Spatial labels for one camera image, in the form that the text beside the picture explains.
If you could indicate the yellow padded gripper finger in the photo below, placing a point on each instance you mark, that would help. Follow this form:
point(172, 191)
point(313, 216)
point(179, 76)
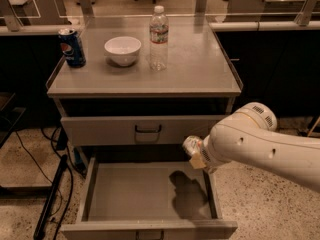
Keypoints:
point(197, 162)

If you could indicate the wheeled robot base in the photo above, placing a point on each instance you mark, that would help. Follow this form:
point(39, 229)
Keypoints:
point(313, 127)

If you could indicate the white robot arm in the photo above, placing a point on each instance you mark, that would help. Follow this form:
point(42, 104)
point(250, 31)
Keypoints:
point(249, 136)

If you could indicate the closed grey top drawer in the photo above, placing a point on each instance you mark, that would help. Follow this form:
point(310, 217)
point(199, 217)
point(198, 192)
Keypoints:
point(132, 130)

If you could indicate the grey drawer cabinet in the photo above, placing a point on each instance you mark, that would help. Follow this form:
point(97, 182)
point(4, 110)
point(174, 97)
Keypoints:
point(197, 81)

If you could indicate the open grey middle drawer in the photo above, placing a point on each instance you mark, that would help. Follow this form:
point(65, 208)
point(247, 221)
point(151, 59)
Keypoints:
point(148, 201)

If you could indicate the blue pepsi can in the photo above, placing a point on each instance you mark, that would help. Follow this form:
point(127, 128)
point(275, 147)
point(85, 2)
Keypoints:
point(71, 47)

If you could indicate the white ceramic bowl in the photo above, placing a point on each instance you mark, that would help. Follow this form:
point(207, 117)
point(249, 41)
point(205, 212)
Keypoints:
point(123, 50)

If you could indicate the clear plastic water bottle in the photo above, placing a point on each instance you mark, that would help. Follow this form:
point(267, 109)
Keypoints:
point(159, 36)

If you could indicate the black bar on floor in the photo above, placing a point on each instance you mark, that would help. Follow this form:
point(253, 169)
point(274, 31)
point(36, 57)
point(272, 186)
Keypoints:
point(40, 228)

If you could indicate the dark shelf at left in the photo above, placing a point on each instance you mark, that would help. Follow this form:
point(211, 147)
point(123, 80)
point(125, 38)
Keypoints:
point(10, 115)

